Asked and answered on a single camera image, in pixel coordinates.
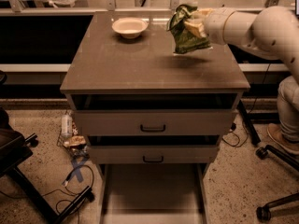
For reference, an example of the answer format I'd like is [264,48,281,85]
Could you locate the black chair base right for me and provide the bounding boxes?
[255,142,299,222]

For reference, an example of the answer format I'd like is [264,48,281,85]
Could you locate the brown shoe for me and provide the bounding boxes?
[267,123,299,156]

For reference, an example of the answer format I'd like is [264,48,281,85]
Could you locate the white paper bowl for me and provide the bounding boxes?
[112,18,148,39]

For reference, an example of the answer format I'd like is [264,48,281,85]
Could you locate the black office chair left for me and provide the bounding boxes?
[0,107,94,224]

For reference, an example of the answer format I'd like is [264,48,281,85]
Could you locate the grey top drawer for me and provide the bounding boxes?
[67,92,239,136]

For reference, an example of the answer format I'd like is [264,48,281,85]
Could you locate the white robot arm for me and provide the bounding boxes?
[183,6,299,83]

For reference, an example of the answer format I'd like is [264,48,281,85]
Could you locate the black table leg right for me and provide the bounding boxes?
[237,102,261,146]

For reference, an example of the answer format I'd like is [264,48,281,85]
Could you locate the black floor cable right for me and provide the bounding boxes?
[221,122,250,148]

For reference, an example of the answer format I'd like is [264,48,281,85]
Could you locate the black floor cable left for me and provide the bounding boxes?
[0,163,95,224]

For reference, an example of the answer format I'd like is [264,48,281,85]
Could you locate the grey drawer cabinet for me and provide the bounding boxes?
[59,10,251,175]

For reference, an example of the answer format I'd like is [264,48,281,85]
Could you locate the black floor cable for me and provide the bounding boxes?
[0,163,95,224]
[221,122,250,148]

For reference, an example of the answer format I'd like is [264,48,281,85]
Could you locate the white plastic bottle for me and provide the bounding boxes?
[61,114,73,138]

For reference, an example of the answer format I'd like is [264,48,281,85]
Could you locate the green jalapeno chip bag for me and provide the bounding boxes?
[166,4,211,54]

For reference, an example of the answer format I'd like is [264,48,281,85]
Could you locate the grey bottom drawer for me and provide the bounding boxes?
[100,164,210,224]

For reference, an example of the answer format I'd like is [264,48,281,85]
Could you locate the person leg beige trousers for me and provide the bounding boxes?
[278,77,299,143]

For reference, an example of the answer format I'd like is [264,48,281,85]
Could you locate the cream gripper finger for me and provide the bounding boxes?
[191,8,214,20]
[184,21,206,38]

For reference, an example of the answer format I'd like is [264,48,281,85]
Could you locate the grey drawer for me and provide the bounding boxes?
[67,92,239,136]
[100,164,210,224]
[88,135,219,164]

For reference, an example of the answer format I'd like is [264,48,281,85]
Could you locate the grey middle drawer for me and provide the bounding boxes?
[88,135,219,164]

